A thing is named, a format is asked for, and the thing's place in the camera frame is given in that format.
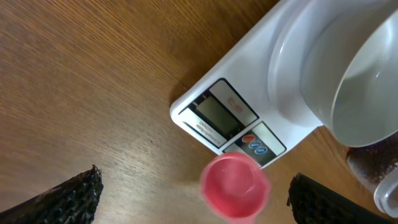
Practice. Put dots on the clear plastic bean container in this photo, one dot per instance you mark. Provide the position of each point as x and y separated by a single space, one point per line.
385 194

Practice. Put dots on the red beans pile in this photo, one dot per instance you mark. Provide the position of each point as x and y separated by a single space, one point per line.
371 164

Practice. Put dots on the pink measuring scoop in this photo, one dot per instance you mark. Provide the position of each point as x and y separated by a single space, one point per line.
235 188

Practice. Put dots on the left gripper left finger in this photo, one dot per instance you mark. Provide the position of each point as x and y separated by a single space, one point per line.
73 202

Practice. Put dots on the white bowl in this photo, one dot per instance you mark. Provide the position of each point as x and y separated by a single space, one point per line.
349 80

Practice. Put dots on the white digital kitchen scale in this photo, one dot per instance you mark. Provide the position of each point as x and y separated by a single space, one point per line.
251 100

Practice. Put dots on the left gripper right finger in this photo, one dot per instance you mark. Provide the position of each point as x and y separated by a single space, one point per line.
313 203

